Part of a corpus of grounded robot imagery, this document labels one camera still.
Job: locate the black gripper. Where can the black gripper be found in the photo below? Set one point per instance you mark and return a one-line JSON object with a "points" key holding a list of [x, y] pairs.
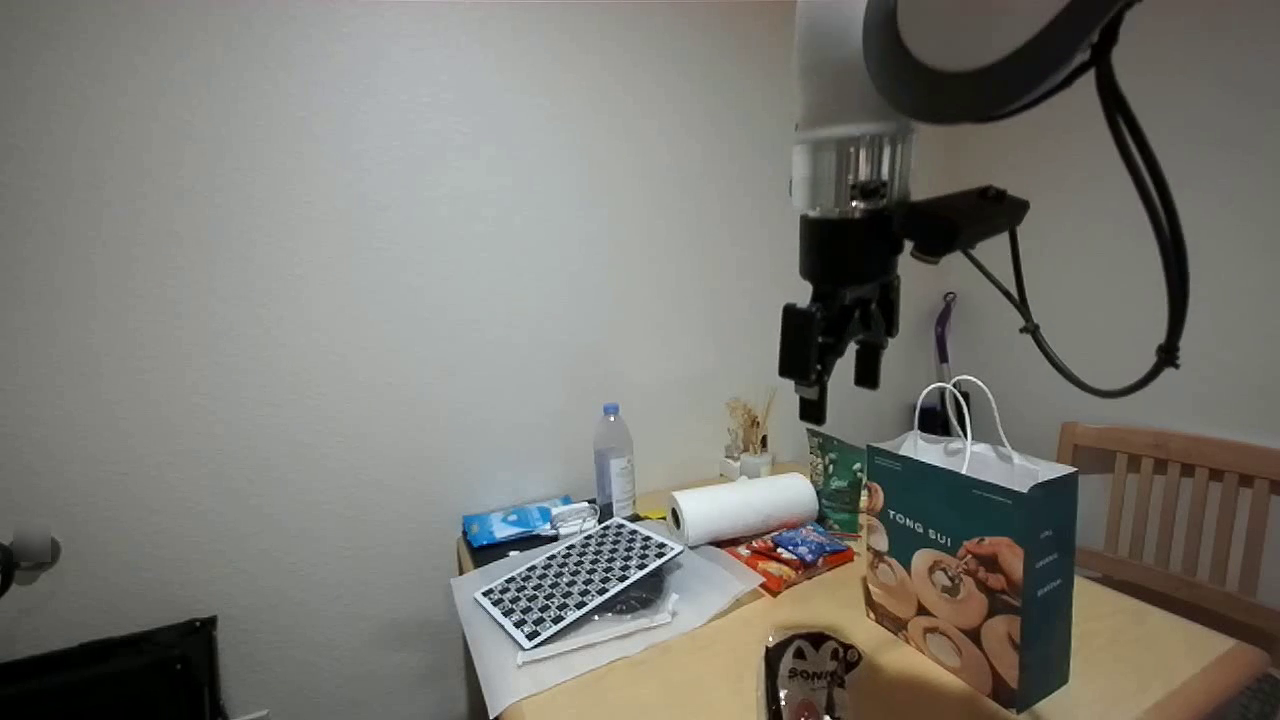
{"points": [[846, 263]]}

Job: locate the blue candy bag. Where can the blue candy bag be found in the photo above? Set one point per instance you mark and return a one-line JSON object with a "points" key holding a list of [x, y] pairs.
{"points": [[811, 540]]}

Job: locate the green paper bag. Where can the green paper bag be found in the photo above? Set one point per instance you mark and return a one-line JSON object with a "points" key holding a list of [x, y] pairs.
{"points": [[1024, 561]]}

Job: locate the jar with wooden chopsticks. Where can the jar with wooden chopsticks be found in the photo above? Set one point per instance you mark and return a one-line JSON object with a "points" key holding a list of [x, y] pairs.
{"points": [[749, 440]]}

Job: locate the white paper towel roll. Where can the white paper towel roll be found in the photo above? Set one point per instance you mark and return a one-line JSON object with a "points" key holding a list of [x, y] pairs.
{"points": [[742, 508]]}

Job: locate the red snack packet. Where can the red snack packet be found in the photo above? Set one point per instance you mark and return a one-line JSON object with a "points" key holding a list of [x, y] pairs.
{"points": [[781, 575]]}

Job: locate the clear plastic water bottle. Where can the clear plastic water bottle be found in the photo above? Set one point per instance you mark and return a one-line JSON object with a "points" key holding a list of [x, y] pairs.
{"points": [[615, 475]]}

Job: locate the small white box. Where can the small white box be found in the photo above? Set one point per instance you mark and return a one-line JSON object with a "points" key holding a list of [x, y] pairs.
{"points": [[574, 516]]}

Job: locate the black pouch under board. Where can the black pouch under board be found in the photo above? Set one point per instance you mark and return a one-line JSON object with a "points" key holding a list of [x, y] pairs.
{"points": [[643, 595]]}

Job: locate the wooden slatted chair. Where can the wooden slatted chair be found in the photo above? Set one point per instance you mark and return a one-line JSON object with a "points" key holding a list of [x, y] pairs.
{"points": [[1163, 452]]}

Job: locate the black white patterned board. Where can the black white patterned board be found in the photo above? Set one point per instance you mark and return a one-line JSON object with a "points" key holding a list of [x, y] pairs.
{"points": [[576, 583]]}

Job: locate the blue wipes packet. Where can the blue wipes packet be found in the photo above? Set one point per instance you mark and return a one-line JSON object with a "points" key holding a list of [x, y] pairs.
{"points": [[505, 527]]}

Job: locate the white translucent table sheet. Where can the white translucent table sheet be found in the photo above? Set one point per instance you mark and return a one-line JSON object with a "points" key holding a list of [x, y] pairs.
{"points": [[535, 674]]}

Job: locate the black furniture block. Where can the black furniture block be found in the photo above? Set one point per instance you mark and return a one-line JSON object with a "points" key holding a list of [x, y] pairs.
{"points": [[106, 667]]}

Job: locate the silver door knob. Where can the silver door knob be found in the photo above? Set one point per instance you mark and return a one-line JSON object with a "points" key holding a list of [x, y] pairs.
{"points": [[35, 554]]}

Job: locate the black wall plug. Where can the black wall plug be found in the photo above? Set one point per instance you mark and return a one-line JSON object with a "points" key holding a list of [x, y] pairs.
{"points": [[938, 417]]}

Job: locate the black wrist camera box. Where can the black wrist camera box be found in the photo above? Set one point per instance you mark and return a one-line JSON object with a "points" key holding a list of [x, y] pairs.
{"points": [[967, 216]]}

